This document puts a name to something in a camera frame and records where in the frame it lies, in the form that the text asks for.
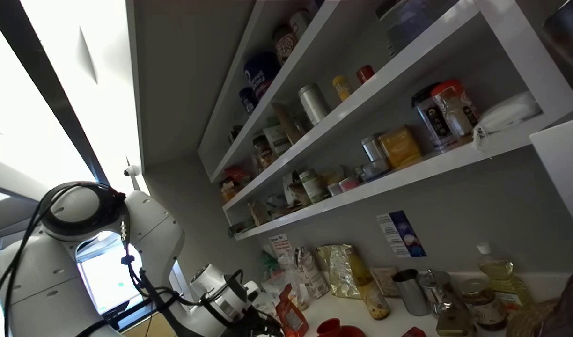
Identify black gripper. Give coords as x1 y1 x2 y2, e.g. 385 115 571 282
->
232 297 288 337

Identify orange Tim Hortons packet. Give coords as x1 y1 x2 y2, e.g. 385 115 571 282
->
273 282 310 337

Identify pink packet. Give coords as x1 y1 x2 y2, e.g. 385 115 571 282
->
339 175 361 194

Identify yellow food packet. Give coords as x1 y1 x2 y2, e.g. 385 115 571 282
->
378 127 423 170

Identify white printed packets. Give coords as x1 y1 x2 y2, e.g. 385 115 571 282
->
260 231 329 301

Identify red plate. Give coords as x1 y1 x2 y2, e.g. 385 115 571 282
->
314 316 367 337

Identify gold foil bag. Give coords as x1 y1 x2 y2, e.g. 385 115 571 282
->
312 241 372 299

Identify yellow liquid glass bottle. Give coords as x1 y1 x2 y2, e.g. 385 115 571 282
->
359 278 393 321

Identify steel canister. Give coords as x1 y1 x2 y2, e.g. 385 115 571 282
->
391 267 432 316

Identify clear glass jar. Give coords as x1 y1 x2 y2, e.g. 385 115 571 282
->
434 282 477 337

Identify brown box white label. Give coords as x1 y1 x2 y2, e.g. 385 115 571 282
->
262 119 294 156

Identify silver canister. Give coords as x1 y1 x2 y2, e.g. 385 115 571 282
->
359 134 389 175

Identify white cylindrical bottle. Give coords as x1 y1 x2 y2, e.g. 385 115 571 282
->
297 82 331 127

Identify pale oil bottle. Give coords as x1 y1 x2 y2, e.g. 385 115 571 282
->
475 241 535 306

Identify small yellow container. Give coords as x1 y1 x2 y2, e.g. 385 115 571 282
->
331 72 354 102

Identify blue container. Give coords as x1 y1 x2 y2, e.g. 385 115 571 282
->
241 52 282 98

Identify dark canister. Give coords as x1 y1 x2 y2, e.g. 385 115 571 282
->
412 85 453 151

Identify small red can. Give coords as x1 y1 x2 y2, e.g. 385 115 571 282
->
355 63 376 83

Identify white label canister red lid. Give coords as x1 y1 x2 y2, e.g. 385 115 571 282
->
430 78 481 140

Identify brown round jar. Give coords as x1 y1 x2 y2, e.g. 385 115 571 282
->
271 22 299 63

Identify white powder plastic bag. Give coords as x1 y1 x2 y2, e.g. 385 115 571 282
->
472 91 543 141

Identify dark bowl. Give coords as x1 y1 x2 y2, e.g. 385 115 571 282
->
376 0 462 52

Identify dark round metal pot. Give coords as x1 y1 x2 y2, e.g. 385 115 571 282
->
543 0 573 59

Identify white wall shelf unit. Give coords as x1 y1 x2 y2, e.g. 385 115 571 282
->
194 0 573 241

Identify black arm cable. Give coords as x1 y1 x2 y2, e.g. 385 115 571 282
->
0 181 194 337

